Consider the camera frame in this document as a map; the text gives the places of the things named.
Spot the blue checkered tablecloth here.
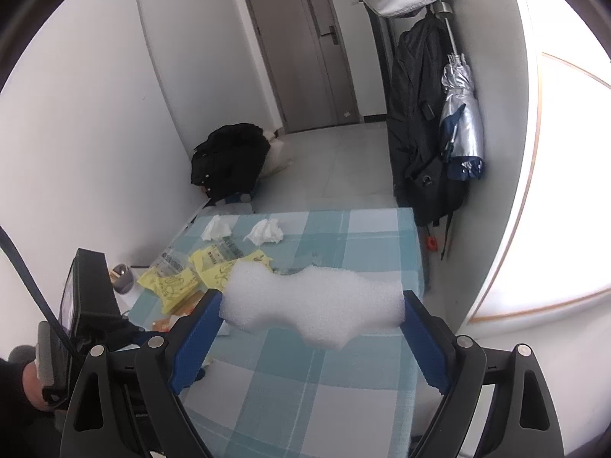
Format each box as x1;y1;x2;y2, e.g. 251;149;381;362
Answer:
129;207;427;458

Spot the grey cup with toothpicks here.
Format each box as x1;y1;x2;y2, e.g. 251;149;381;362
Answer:
110;263;136;295

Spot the black cable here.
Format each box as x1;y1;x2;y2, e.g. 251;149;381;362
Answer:
0;226;79;361

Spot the white foam piece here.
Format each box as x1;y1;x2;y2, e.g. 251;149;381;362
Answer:
218;262;406;348

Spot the black jacket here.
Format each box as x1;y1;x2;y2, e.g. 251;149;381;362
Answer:
191;124;272;202

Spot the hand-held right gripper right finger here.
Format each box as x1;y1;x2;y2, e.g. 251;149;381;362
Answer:
402;290;566;458

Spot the yellow and clear bread wrapper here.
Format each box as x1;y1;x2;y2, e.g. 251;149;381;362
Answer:
138;247;200;316
188;239;275;293

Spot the metal wall hook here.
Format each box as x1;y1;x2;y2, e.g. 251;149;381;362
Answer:
427;1;455;22

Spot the grey door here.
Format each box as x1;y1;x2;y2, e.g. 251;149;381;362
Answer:
239;0;362;134

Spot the person's left hand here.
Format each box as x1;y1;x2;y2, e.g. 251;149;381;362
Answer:
21;363;51;410

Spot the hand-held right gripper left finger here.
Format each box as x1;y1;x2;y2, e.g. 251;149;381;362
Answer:
60;289;225;458

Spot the white bag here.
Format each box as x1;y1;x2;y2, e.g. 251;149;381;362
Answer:
260;129;293;178

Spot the crumpled white tissue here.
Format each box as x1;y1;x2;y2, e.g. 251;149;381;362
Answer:
244;218;284;245
200;214;233;242

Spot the person's left forearm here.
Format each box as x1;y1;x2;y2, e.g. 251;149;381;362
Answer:
0;355;34;423

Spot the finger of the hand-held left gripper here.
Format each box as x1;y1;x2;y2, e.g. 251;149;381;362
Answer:
119;317;146;350

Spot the brown snack packet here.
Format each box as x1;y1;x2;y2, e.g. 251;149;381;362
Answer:
150;312;192;334

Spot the black backpack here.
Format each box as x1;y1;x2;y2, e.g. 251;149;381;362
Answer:
386;13;472;261

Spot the silver and blue umbrella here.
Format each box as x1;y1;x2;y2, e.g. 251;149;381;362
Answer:
438;10;486;183

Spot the white wardrobe with gold trim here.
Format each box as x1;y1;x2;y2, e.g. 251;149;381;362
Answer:
458;0;611;337

